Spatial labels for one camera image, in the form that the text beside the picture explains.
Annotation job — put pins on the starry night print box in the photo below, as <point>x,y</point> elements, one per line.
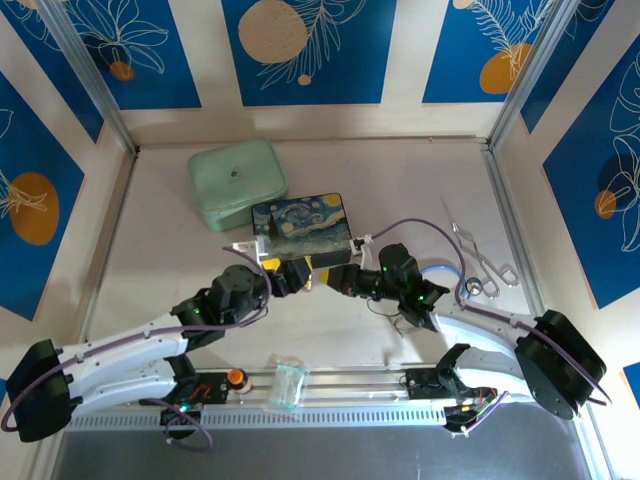
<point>305,222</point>

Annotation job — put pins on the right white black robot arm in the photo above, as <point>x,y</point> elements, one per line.
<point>500,325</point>

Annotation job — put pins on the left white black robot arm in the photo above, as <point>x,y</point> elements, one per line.
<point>120,360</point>

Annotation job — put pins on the metal tongs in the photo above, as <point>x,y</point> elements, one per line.
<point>475,250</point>

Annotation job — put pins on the orange capped small bottle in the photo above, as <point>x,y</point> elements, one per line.
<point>237,378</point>

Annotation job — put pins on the clear plastic bag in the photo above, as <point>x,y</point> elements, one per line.
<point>287,382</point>

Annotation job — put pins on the mint green zip case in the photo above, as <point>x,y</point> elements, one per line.
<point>235,180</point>

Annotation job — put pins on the aluminium mounting rail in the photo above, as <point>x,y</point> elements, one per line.
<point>350,385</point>

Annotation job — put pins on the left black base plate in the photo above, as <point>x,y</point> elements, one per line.
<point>215,387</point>

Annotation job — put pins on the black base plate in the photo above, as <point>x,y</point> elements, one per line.
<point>215,387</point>
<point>420,382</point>

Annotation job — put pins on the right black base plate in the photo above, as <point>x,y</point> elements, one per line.
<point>420,382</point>

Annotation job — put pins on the aluminium table side rail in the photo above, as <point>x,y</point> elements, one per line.
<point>107,250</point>
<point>510,225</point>

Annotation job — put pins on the blue floral wall panel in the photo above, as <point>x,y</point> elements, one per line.
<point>590,50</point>
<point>320,75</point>
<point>590,210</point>
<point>150,50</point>
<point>50,60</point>
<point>465,30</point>
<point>30,250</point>

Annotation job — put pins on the aluminium frame post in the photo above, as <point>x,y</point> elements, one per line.
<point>530,75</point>
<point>90,80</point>

